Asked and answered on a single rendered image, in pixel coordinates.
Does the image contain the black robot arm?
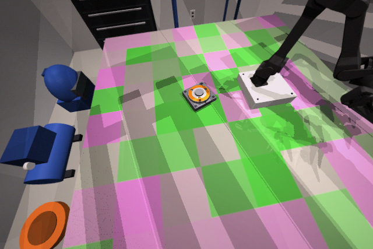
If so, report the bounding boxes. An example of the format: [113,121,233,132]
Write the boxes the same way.
[250,0,373,87]

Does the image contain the orange round plate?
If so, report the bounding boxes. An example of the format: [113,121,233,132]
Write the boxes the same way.
[188,85,210,102]

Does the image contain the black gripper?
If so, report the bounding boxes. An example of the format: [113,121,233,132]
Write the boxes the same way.
[340,80,373,124]

